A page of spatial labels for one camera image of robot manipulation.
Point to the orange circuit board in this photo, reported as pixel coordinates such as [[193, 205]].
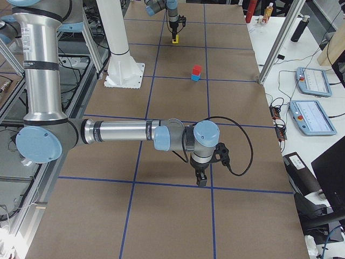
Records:
[[275, 112]]

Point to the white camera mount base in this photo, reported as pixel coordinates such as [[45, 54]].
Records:
[[123, 71]]

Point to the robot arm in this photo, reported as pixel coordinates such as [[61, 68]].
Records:
[[48, 132], [171, 6]]

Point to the far teach pendant tablet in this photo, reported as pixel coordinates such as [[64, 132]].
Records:
[[313, 82]]

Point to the aluminium frame post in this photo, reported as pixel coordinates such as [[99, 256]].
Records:
[[280, 39]]

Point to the orange drink bottle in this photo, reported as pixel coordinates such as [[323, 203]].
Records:
[[267, 13]]

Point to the black water bottle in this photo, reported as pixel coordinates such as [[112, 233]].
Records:
[[300, 28]]

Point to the black monitor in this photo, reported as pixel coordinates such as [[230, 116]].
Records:
[[329, 171]]

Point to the blue block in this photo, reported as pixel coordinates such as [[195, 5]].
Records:
[[195, 77]]

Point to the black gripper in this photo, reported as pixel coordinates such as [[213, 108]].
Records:
[[172, 24], [198, 165]]

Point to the red cylinder object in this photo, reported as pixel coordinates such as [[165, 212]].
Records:
[[250, 10]]

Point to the red block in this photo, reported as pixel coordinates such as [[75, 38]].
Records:
[[197, 69]]

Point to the near teach pendant tablet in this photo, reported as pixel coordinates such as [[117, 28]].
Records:
[[311, 118]]

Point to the yellow block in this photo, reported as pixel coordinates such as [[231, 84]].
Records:
[[175, 40]]

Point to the teach pendant tablet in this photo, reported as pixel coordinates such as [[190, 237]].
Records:
[[311, 118], [313, 82]]

